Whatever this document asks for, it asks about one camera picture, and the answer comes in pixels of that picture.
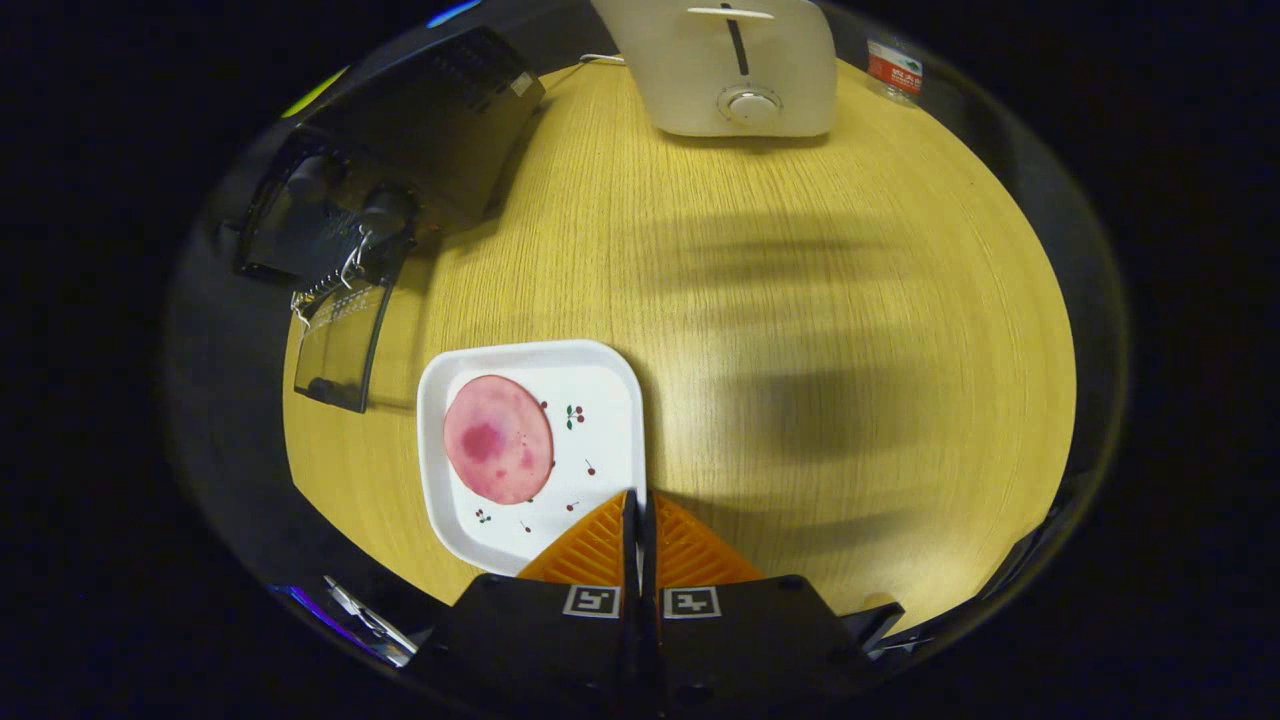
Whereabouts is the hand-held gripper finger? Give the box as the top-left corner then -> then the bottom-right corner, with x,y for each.
642,490 -> 873,709
415,490 -> 642,707

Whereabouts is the white pop-up toaster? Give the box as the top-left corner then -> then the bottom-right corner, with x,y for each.
592,0 -> 839,138

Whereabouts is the clear bottle with red label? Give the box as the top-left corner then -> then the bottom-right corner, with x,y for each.
866,35 -> 925,106

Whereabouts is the white cherry-print plate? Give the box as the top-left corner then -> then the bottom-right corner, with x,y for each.
417,340 -> 648,578

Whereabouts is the black toaster oven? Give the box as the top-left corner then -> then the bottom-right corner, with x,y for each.
235,25 -> 546,413

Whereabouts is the pink ham slice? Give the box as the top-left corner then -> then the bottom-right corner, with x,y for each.
443,375 -> 555,505

